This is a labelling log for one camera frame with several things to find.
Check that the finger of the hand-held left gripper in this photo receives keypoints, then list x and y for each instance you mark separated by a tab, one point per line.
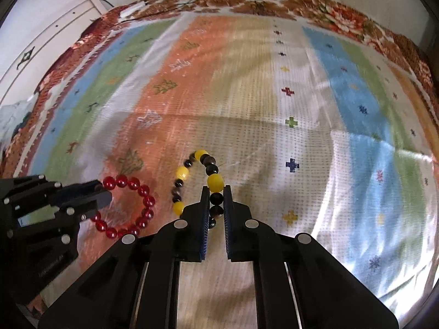
79	190
92	204

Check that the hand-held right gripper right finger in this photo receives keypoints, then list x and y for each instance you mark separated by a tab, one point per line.
228	219

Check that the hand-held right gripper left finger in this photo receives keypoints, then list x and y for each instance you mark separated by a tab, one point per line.
204	219

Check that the grey white cloth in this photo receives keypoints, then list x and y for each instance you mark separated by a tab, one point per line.
10	120

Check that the striped printed cloth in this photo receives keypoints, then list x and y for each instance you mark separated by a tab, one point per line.
257	92

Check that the white cabinet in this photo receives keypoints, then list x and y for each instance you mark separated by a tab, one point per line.
51	34

